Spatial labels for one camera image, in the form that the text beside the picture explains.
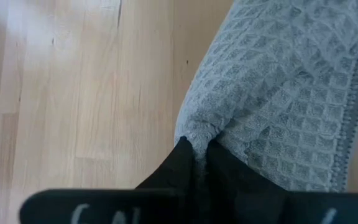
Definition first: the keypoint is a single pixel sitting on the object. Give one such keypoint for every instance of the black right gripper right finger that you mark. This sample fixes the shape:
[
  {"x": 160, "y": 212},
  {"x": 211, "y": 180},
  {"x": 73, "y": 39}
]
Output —
[{"x": 238, "y": 183}]

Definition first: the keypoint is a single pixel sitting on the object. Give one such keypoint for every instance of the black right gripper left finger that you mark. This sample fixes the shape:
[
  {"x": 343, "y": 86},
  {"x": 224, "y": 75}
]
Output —
[{"x": 172, "y": 174}]

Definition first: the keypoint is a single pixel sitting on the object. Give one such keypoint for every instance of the grey waffle microfiber towel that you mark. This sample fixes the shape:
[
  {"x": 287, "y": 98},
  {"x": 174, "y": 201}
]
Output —
[{"x": 275, "y": 77}]

